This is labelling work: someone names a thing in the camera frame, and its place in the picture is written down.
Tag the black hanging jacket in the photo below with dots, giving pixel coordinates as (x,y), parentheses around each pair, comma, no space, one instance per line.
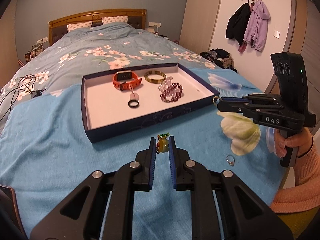
(237,24)

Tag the right patterned pillow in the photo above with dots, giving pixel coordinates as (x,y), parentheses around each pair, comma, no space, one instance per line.
(114,19)

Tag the navy box lid tray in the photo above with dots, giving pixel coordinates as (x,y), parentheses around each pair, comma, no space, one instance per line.
(106,110)

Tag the left patterned pillow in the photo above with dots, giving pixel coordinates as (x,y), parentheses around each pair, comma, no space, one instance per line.
(73,26)

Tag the wooden headboard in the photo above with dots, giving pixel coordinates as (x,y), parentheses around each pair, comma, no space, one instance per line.
(58,28)

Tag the purple hanging jacket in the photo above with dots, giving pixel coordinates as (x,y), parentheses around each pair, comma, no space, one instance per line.
(257,27)

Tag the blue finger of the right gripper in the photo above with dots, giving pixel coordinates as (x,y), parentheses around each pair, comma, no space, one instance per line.
(235,107)
(233,100)

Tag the pink sleeve right forearm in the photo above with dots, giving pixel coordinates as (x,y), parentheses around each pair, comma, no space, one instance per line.
(304,195)

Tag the blue grey floral duvet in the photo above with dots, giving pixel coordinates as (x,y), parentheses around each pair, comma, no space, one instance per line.
(90,50)

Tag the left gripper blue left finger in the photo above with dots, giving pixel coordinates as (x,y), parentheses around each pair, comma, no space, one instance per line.
(146,170)

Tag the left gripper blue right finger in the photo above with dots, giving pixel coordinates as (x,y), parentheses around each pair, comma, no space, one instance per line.
(177,157)

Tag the smartphone on bed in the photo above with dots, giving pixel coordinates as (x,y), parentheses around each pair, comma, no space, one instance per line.
(11,224)

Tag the tortoise shell bangle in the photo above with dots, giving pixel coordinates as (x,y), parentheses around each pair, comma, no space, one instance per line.
(155,76)

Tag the patterned pillow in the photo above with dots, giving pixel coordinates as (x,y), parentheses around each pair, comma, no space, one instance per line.
(73,26)
(114,19)

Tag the dark clothes pile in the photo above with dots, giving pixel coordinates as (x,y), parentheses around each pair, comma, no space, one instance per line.
(221,58)

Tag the orange smart watch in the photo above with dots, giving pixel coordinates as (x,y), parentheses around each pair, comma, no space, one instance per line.
(126,80)

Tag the yellow green jade charm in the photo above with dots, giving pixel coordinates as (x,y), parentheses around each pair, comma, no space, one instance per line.
(163,143)

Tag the person right hand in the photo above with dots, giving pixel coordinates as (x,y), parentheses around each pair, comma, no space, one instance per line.
(303,141)

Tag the light blue floral blanket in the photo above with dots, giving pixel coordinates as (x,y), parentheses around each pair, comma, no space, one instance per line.
(45,152)

